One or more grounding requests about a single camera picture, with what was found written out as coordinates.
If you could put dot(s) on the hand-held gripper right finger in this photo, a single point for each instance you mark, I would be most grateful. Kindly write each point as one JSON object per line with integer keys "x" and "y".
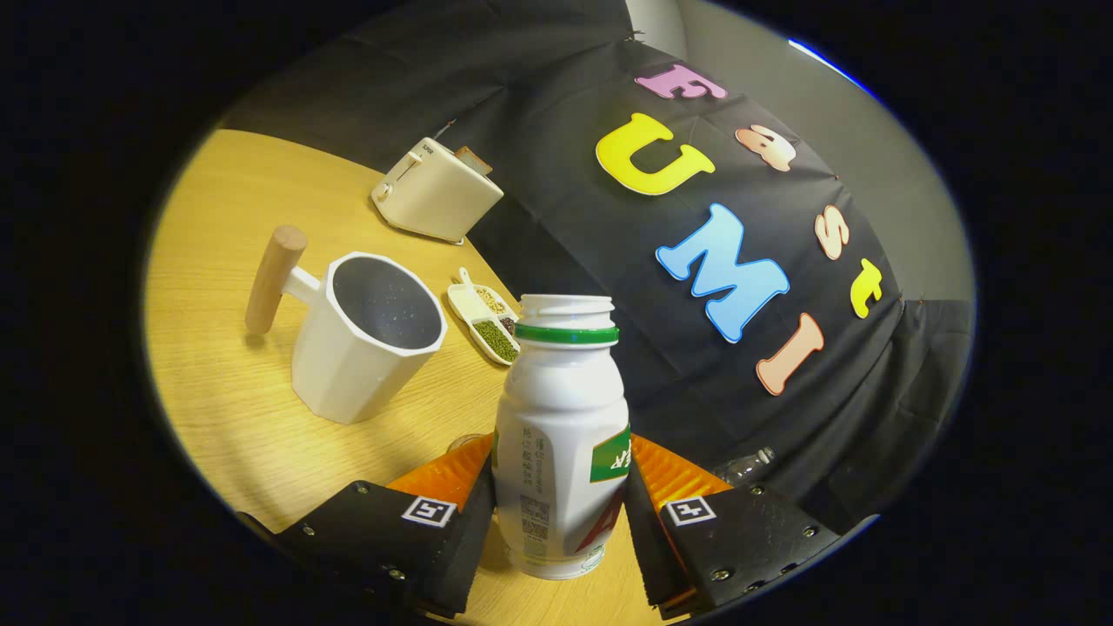
{"x": 648, "y": 548}

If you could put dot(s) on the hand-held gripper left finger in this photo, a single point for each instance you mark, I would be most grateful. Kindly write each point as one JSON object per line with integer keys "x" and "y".
{"x": 465, "y": 548}

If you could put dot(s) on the clear plastic water bottle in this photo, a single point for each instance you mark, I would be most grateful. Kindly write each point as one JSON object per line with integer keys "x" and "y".
{"x": 748, "y": 465}

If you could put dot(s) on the pile of green beans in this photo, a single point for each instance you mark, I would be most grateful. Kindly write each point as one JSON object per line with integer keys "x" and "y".
{"x": 496, "y": 341}

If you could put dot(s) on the pile of dark beans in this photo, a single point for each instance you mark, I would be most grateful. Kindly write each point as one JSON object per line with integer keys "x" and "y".
{"x": 508, "y": 324}

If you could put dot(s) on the white divided dish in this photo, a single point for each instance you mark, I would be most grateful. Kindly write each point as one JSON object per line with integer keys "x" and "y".
{"x": 465, "y": 300}

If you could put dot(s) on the pile of pale beans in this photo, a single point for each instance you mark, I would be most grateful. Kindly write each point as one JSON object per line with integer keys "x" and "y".
{"x": 491, "y": 301}

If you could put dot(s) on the yellow wooden table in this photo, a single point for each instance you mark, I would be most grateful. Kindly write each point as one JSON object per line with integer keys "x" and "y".
{"x": 226, "y": 382}

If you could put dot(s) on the cream toaster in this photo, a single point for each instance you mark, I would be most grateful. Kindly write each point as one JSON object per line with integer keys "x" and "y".
{"x": 435, "y": 196}

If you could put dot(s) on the toasted bread slice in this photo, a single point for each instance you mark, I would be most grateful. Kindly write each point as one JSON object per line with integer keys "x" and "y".
{"x": 474, "y": 161}

